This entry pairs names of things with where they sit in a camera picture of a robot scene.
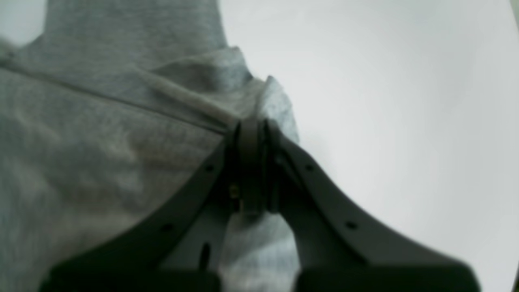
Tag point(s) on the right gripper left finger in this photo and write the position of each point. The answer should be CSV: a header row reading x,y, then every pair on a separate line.
x,y
178,247

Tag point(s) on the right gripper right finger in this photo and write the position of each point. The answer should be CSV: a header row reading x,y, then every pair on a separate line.
x,y
341,247

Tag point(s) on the grey t-shirt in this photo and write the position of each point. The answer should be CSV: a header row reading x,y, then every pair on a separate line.
x,y
106,115

